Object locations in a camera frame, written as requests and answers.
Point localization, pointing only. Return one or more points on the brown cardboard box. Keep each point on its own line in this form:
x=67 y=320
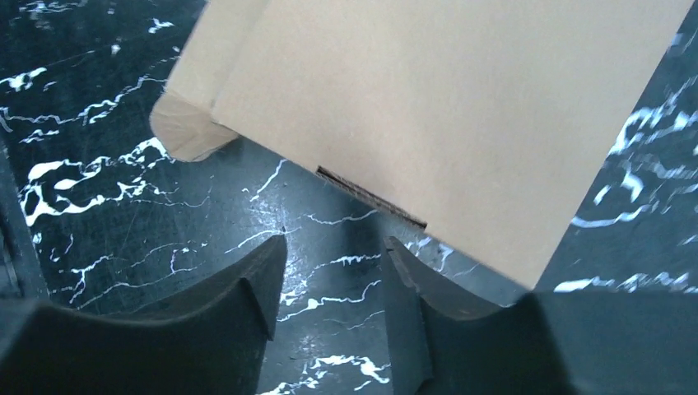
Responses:
x=485 y=122

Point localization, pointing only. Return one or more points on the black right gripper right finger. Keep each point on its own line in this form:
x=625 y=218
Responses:
x=444 y=339

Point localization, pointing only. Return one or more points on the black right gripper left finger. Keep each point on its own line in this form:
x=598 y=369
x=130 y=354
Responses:
x=207 y=339

